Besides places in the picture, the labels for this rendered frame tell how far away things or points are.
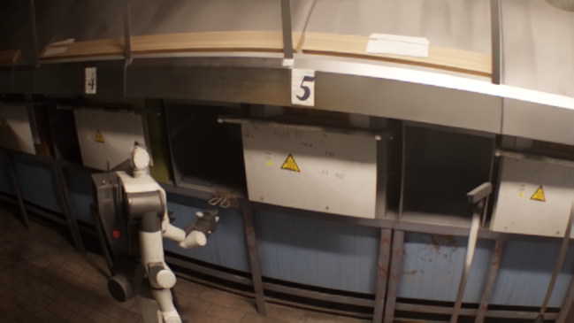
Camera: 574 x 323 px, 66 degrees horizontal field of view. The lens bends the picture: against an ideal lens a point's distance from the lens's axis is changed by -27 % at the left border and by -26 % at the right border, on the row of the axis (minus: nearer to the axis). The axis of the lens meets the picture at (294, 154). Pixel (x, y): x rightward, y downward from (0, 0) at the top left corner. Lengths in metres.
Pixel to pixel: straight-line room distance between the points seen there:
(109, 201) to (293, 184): 0.98
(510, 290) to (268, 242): 1.46
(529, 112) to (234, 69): 1.24
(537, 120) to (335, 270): 1.55
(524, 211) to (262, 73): 1.32
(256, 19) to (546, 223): 1.64
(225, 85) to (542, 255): 1.81
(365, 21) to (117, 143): 1.57
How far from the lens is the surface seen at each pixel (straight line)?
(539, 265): 2.88
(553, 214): 2.48
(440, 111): 2.08
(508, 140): 2.43
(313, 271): 3.11
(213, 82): 2.37
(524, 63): 2.16
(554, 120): 2.08
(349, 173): 2.49
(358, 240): 2.89
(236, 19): 2.50
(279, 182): 2.64
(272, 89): 2.25
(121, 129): 3.06
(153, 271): 1.98
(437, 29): 2.24
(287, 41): 2.21
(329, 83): 2.17
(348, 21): 2.31
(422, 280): 2.97
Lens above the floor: 2.31
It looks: 26 degrees down
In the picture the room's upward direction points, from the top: 4 degrees counter-clockwise
